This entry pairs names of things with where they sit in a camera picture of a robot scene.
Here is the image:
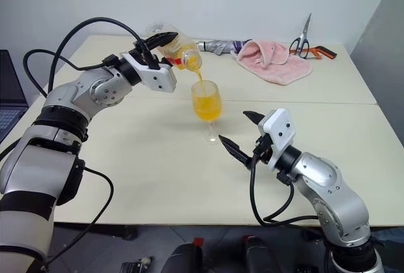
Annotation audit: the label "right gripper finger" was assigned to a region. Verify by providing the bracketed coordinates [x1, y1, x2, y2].
[242, 110, 266, 126]
[218, 134, 254, 170]

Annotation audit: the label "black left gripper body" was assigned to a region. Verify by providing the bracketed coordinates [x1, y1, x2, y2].
[131, 41, 173, 70]

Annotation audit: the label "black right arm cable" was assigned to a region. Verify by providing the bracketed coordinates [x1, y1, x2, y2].
[249, 151, 320, 228]

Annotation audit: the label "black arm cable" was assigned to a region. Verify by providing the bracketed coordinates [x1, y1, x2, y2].
[249, 151, 320, 228]
[39, 165, 115, 269]
[47, 16, 149, 96]
[23, 49, 107, 98]

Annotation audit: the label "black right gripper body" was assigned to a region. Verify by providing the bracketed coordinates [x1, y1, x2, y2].
[252, 133, 275, 165]

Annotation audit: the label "grey purple folded umbrella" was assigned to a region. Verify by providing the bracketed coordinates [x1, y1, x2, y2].
[196, 37, 253, 57]

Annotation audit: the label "clear plastic juice bottle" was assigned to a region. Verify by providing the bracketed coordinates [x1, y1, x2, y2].
[145, 22, 203, 73]

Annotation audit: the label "clear wine glass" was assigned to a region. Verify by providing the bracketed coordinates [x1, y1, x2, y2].
[191, 79, 223, 144]

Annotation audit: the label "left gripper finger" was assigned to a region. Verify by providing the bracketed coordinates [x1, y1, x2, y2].
[138, 32, 179, 50]

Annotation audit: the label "orange black hand tool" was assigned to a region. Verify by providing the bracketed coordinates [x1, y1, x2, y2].
[288, 45, 338, 61]

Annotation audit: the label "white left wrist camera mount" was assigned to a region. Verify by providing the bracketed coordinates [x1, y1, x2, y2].
[121, 50, 177, 93]

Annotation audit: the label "pink towel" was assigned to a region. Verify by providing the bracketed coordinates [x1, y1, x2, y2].
[230, 39, 314, 86]

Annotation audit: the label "black handled scissors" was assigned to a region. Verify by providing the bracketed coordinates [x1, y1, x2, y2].
[288, 12, 313, 59]

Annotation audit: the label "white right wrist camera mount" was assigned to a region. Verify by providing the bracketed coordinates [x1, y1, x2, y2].
[258, 107, 297, 171]

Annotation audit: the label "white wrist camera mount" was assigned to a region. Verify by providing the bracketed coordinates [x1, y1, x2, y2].
[121, 50, 177, 93]
[258, 107, 297, 171]

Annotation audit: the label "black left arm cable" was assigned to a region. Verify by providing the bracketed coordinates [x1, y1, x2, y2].
[47, 16, 149, 96]
[23, 49, 107, 98]
[39, 165, 115, 269]

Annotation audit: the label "dark laptop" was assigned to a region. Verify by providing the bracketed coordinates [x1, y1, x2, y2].
[0, 49, 30, 143]

